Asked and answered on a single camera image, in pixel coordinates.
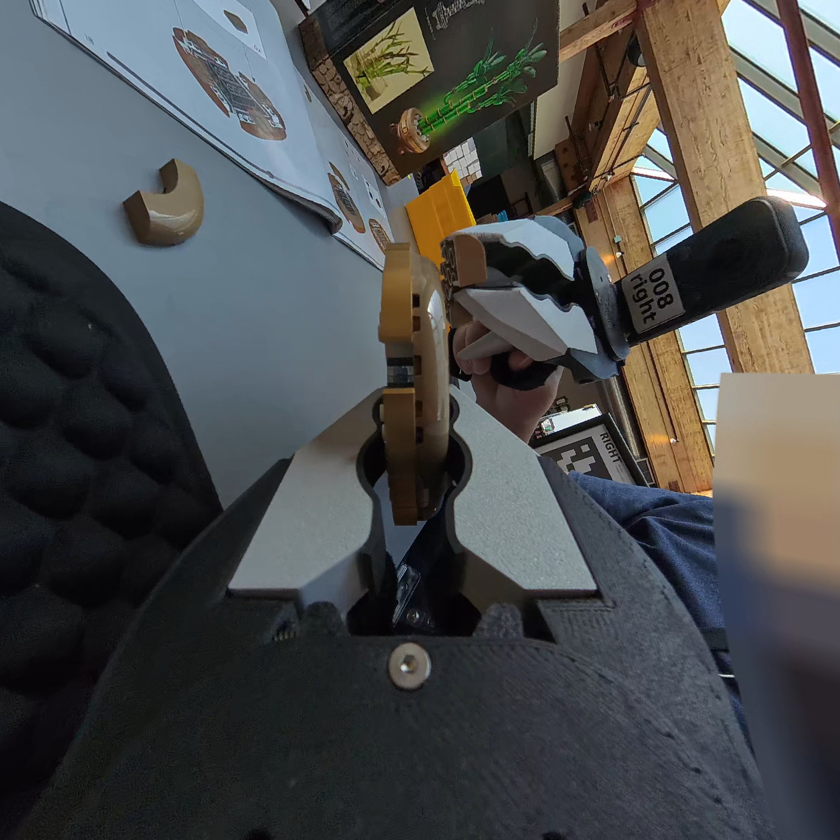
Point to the dark lego box bamboo picture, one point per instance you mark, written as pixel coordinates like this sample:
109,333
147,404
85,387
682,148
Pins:
459,65

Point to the black textured pad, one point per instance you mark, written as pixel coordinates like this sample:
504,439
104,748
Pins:
65,394

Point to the round tan lego assembly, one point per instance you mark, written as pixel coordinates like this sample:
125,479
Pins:
413,367

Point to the person's blue shirt torso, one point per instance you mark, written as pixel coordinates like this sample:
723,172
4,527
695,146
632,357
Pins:
663,538

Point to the wooden post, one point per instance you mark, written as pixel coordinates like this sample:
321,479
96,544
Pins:
728,164

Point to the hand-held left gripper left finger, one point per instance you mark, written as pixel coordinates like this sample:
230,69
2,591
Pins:
308,512

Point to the lego instruction booklet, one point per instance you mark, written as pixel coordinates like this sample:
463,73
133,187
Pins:
164,39

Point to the person's right hand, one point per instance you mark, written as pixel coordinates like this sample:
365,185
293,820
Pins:
512,410

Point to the curved tan lego piece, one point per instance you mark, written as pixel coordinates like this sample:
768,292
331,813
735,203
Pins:
167,213

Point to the small tan lego brick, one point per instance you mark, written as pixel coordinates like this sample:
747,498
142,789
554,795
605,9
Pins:
464,259

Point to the black-framed marker sign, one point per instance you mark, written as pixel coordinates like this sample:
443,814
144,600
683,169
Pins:
590,453

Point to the yellow plastic bin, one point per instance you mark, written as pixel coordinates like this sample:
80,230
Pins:
436,216

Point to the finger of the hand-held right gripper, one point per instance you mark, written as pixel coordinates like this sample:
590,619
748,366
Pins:
531,236
525,315

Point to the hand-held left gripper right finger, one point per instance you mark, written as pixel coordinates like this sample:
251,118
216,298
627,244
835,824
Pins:
525,518

